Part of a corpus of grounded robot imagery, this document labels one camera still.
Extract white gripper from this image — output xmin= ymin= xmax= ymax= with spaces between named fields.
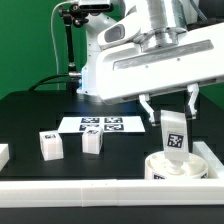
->
xmin=96 ymin=23 xmax=224 ymax=126

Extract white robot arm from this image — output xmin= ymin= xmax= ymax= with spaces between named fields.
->
xmin=94 ymin=0 xmax=224 ymax=117

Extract white sheet with tags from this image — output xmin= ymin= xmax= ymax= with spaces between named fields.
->
xmin=58 ymin=116 xmax=145 ymax=133

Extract white block at left edge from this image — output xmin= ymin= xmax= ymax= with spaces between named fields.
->
xmin=0 ymin=144 xmax=9 ymax=171

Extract white obstacle wall frame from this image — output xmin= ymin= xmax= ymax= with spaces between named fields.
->
xmin=0 ymin=142 xmax=224 ymax=208

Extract black cables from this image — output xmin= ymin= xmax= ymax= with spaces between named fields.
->
xmin=28 ymin=73 xmax=81 ymax=92

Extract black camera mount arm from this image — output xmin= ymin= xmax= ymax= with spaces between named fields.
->
xmin=58 ymin=3 xmax=93 ymax=96

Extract white cable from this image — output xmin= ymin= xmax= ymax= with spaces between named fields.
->
xmin=50 ymin=0 xmax=79 ymax=91

